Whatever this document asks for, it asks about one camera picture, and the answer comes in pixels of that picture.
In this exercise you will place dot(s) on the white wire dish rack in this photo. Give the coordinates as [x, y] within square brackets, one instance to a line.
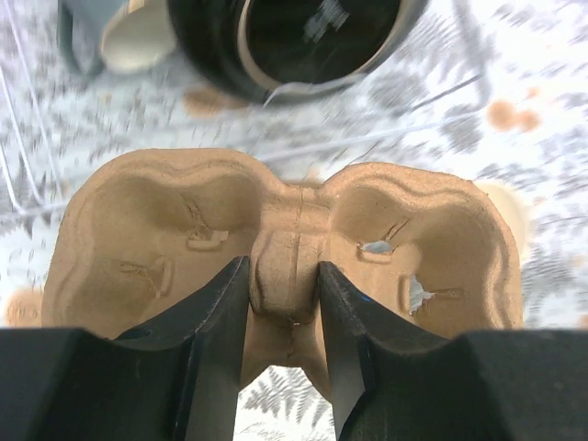
[57, 128]

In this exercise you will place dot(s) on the grey mug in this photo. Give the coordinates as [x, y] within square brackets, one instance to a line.
[130, 35]

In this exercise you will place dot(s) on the cardboard cup carrier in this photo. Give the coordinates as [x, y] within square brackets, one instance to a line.
[151, 227]

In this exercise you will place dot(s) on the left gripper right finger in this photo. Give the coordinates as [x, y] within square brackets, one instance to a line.
[392, 380]

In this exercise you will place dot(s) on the stack of paper cups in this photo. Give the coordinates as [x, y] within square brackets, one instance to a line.
[512, 209]

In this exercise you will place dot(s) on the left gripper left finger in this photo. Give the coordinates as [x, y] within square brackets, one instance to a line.
[173, 377]

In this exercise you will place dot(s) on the floral table mat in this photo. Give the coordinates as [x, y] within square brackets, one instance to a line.
[530, 134]

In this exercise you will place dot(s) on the black plate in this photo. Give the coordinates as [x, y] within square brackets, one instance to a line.
[290, 51]

